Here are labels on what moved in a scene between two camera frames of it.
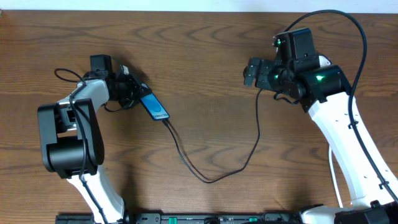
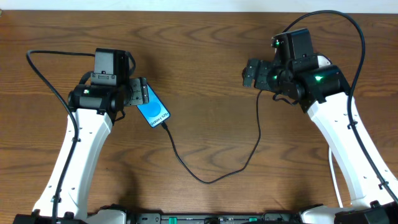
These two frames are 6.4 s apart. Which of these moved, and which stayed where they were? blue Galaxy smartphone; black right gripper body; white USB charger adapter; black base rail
Moved: blue Galaxy smartphone
Stayed: black base rail; white USB charger adapter; black right gripper body
